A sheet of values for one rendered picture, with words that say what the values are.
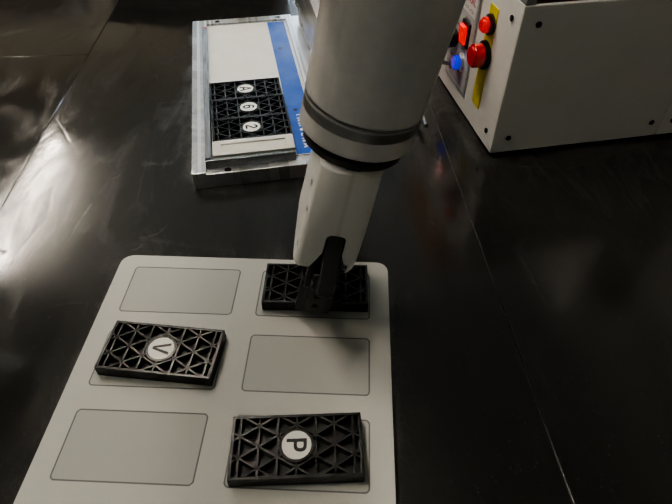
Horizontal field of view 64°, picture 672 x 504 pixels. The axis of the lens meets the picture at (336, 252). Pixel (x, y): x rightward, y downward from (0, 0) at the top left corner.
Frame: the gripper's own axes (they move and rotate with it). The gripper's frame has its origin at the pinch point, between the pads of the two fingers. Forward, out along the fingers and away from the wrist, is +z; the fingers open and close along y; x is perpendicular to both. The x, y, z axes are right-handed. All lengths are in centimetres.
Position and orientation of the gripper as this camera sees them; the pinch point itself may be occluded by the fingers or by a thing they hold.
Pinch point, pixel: (316, 273)
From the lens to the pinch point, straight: 50.1
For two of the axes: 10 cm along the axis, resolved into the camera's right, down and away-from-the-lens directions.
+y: -0.3, 7.1, -7.0
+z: -2.0, 6.8, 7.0
